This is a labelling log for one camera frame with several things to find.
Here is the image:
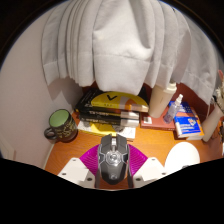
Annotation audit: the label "orange book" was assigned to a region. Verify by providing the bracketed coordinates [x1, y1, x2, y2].
[190, 107, 206, 141]

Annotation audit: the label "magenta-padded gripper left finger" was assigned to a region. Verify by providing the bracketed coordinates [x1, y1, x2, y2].
[57, 144, 101, 189]

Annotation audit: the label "clear spray bottle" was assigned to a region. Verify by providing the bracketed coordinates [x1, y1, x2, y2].
[162, 93, 184, 124]

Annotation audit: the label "red-brown book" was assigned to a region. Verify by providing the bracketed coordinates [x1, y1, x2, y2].
[139, 111, 177, 132]

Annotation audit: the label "yellow and white book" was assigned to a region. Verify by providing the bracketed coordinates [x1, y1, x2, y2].
[77, 120, 137, 140]

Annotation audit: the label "beige tumbler with lid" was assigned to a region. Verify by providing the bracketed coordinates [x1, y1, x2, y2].
[148, 81, 178, 119]

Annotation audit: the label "yellow and black book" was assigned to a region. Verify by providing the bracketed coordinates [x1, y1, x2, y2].
[74, 89, 150, 114]

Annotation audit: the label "dark green mug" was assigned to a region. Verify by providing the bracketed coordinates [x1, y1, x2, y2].
[43, 108, 79, 144]

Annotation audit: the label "white pitcher vase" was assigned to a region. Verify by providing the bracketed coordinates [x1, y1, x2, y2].
[200, 103, 224, 143]

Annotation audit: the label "blue book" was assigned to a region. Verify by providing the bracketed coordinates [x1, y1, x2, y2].
[168, 100, 204, 139]

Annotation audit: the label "white pleated curtain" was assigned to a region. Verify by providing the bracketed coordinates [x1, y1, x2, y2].
[40, 0, 224, 105]

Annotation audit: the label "grey black computer mouse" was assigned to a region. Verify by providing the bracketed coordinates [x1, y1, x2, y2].
[95, 133, 132, 187]

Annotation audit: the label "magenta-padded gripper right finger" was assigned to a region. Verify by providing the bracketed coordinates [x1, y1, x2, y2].
[126, 144, 168, 189]

